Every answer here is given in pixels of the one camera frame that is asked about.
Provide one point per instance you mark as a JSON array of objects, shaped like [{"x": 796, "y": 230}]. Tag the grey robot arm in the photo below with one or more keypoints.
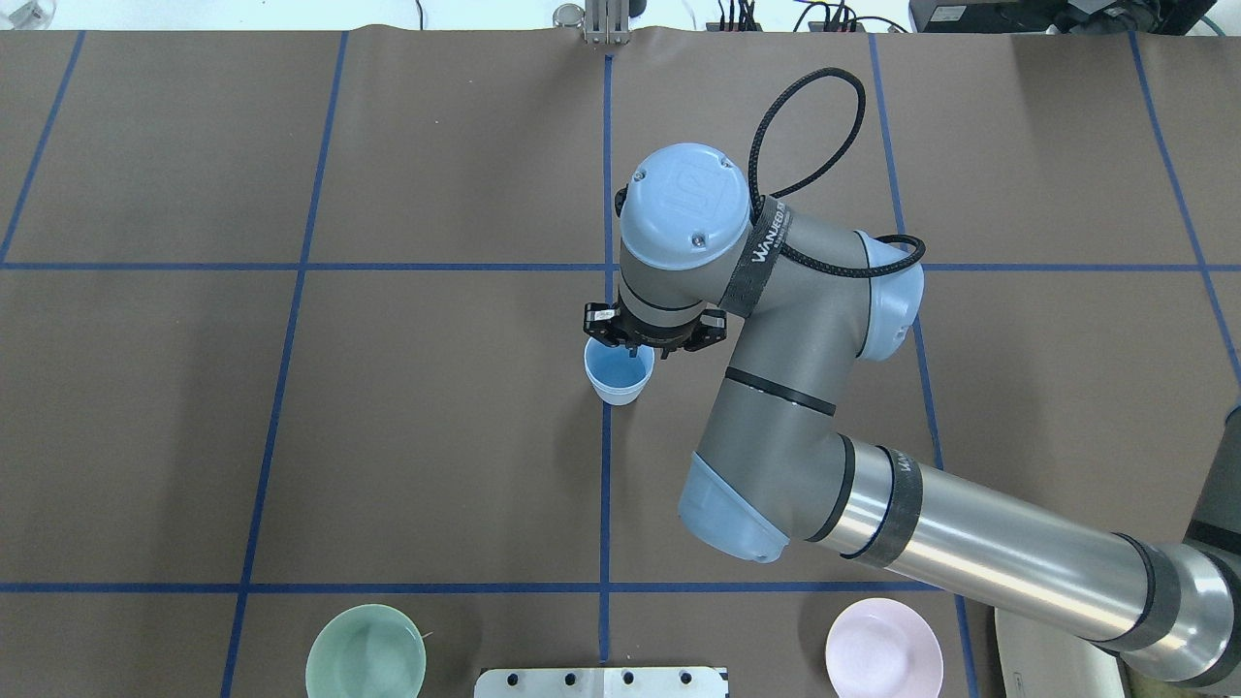
[{"x": 698, "y": 244}]

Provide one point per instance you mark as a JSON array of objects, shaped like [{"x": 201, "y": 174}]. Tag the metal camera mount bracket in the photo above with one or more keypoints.
[{"x": 601, "y": 23}]

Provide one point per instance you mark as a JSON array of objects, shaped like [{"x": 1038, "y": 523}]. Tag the cream two-slot toaster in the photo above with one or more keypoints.
[{"x": 1039, "y": 661}]

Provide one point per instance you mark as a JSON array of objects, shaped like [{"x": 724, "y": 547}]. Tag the pink plastic bowl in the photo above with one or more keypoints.
[{"x": 883, "y": 648}]

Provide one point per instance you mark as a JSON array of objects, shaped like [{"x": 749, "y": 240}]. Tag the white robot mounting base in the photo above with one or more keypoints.
[{"x": 660, "y": 681}]

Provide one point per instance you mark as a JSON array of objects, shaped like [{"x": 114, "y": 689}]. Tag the green plastic bowl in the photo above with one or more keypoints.
[{"x": 372, "y": 650}]

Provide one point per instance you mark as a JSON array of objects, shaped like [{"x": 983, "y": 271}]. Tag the black electronics box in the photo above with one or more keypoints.
[{"x": 1171, "y": 18}]

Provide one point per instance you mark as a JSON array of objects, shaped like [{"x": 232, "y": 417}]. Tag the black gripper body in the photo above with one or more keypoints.
[{"x": 600, "y": 323}]

